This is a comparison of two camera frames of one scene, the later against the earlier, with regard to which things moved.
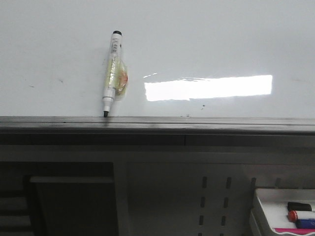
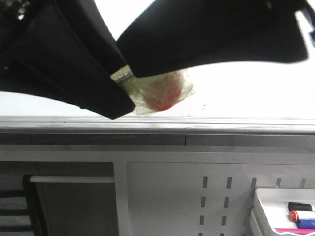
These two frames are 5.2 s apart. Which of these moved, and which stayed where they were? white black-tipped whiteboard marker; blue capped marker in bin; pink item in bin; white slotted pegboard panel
Moved: white black-tipped whiteboard marker
Stayed: blue capped marker in bin; pink item in bin; white slotted pegboard panel
